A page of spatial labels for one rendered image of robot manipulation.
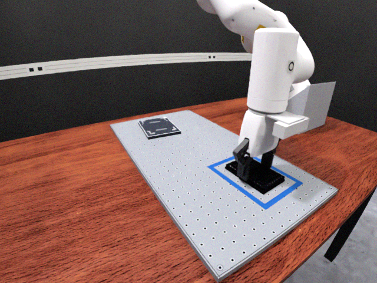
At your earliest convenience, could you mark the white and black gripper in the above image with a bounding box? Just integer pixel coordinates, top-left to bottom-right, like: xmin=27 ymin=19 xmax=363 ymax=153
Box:
xmin=233 ymin=107 xmax=283 ymax=181

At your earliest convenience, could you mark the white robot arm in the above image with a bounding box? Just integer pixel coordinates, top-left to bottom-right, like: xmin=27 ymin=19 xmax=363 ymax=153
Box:
xmin=197 ymin=0 xmax=315 ymax=139

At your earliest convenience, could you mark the black well plate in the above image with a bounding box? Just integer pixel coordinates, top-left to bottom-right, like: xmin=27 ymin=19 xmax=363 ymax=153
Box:
xmin=225 ymin=159 xmax=285 ymax=195

